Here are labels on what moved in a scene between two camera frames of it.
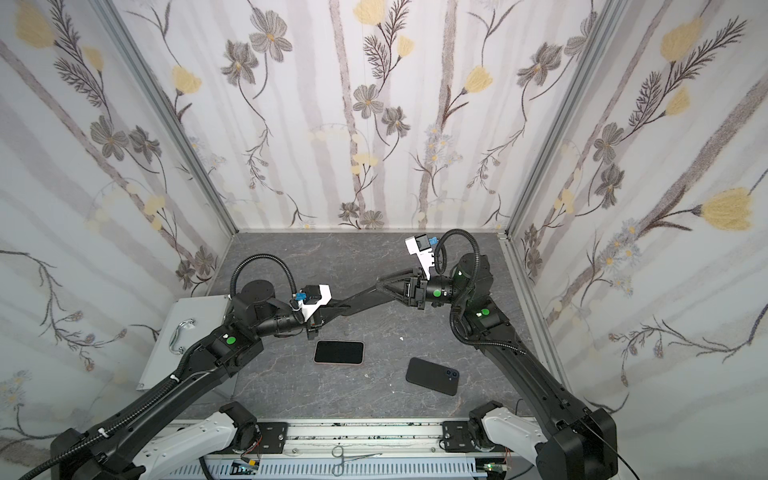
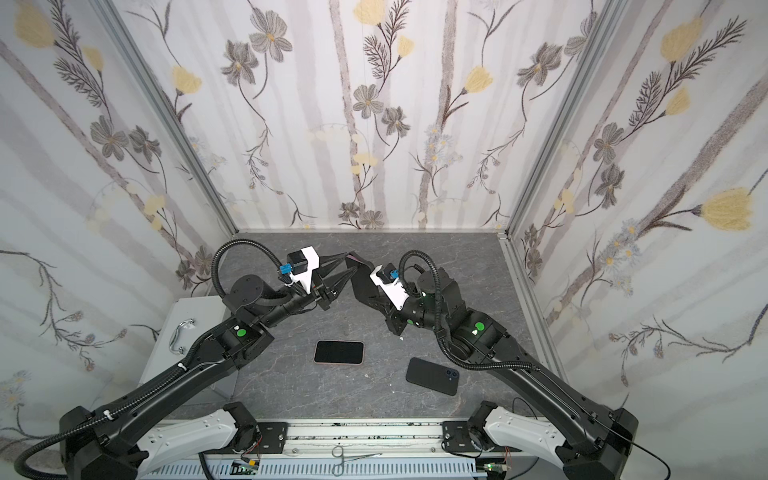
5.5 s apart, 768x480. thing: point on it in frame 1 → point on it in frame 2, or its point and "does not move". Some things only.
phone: [339, 352] does not move
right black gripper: [414, 290] → [379, 295]
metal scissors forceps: [338, 451] does not move
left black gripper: [315, 312] → [324, 293]
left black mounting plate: [274, 435] does not move
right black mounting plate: [457, 437] does not move
